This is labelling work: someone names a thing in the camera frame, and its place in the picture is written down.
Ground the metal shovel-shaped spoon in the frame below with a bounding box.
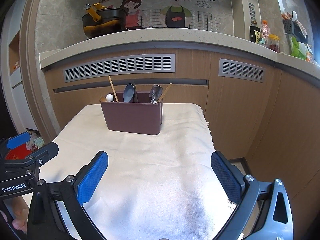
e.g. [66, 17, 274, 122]
[150, 84, 163, 103]

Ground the red chili jar yellow lid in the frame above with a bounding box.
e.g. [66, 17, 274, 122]
[267, 34, 280, 53]

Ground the short grey vent grille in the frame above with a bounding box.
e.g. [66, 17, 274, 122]
[219, 58, 266, 82]

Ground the black cooking pot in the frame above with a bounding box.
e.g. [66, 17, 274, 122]
[82, 8, 127, 38]

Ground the beige stone countertop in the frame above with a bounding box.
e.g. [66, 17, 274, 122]
[39, 27, 320, 73]

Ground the cartoon couple wall sticker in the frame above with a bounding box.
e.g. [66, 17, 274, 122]
[100, 0, 232, 34]

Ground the clear bottle orange cap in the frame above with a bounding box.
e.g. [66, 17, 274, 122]
[261, 20, 270, 40]

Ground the yellow-handled pan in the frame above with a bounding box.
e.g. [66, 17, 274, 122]
[84, 3, 110, 22]

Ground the person's left hand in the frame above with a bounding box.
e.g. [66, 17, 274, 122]
[10, 196, 30, 232]

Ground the red box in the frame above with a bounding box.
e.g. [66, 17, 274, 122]
[5, 144, 28, 160]

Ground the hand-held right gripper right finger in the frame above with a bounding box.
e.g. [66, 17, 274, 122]
[211, 151, 294, 240]

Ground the wooden chopstick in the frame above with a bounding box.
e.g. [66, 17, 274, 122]
[108, 76, 119, 103]
[156, 83, 173, 103]

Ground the dark sauce bottle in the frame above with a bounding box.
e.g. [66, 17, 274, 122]
[249, 25, 262, 43]

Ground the white shelf unit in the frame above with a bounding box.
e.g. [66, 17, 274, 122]
[5, 5, 40, 133]

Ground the grey silicone spoon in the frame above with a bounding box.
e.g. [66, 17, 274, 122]
[123, 84, 135, 103]

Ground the black gas stove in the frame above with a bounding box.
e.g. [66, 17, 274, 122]
[125, 25, 160, 30]

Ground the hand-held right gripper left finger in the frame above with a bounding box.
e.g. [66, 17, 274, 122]
[27, 151, 109, 240]

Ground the black spoon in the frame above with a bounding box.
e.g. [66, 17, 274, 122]
[132, 81, 139, 103]

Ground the green plastic bag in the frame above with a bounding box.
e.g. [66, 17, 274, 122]
[290, 37, 307, 60]

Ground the grey wall vent panel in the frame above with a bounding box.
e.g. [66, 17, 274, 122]
[248, 2, 256, 22]

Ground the long grey vent grille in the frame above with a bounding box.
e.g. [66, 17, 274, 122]
[64, 54, 176, 83]

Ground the patterned cloth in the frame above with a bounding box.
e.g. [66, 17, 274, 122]
[25, 130, 45, 153]

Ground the cream woven table cloth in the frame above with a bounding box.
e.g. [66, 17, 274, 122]
[37, 102, 238, 240]

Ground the brown plastic utensil holder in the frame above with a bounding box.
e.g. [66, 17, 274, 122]
[100, 92, 163, 135]

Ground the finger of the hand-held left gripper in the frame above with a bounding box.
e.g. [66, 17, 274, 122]
[0, 131, 30, 153]
[27, 141, 59, 167]

